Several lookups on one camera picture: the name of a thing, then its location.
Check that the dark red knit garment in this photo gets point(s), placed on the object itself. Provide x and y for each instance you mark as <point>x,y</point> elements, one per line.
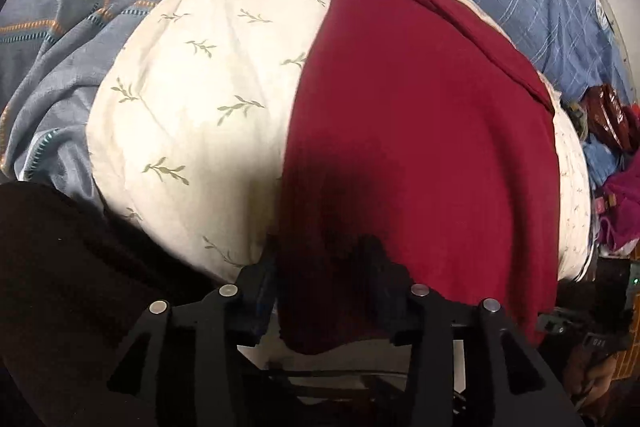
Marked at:
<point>425,132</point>

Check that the light blue cloth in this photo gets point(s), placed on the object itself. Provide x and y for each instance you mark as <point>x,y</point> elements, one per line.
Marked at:
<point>600,162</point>

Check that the shiny brown red packet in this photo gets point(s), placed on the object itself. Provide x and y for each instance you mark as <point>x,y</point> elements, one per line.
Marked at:
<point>607,117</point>

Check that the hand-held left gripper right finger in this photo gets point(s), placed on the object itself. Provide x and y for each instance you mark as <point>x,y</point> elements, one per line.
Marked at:
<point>380,287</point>

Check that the dark cloth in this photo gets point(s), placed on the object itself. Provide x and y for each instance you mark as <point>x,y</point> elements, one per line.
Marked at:
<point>60,282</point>

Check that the grey plaid star quilt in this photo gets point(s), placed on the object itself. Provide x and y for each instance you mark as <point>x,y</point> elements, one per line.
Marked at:
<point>75,57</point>

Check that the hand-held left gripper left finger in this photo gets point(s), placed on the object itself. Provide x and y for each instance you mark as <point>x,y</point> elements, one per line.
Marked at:
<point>257,309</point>

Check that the magenta cloth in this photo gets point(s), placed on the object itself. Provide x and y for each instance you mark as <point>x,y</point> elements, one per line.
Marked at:
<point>620,207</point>

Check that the cream leaf-print pillow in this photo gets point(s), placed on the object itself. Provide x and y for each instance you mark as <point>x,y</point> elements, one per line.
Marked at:
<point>200,107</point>

